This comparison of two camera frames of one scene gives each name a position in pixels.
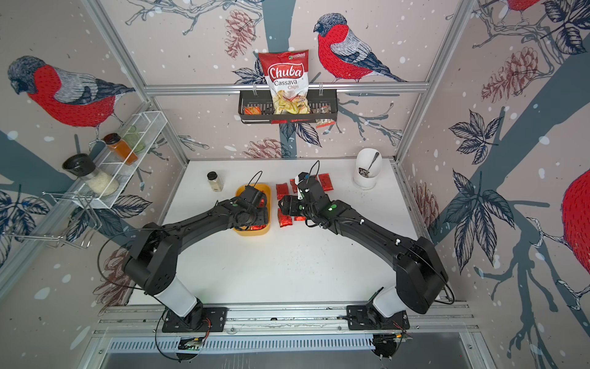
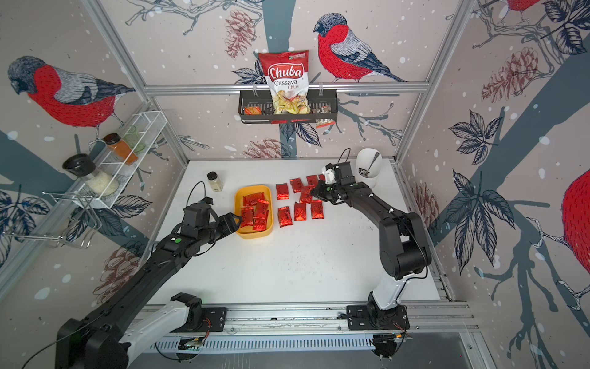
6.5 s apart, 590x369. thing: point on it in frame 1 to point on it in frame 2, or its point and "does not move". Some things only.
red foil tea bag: x=284 y=221 does not move
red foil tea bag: x=282 y=190 does not move
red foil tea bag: x=293 y=183 does not move
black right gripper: x=288 y=203 to x=318 y=193
